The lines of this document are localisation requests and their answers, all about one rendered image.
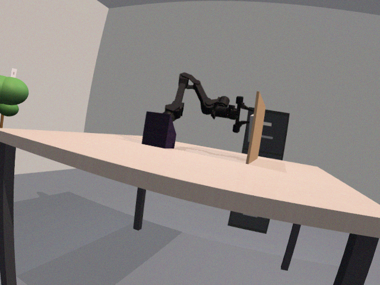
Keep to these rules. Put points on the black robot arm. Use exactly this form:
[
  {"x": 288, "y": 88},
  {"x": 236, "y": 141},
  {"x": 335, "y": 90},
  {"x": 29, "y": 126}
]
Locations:
[{"x": 215, "y": 107}]

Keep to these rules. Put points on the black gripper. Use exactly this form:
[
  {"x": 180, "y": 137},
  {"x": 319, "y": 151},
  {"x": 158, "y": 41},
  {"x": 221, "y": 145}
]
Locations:
[{"x": 240, "y": 104}]

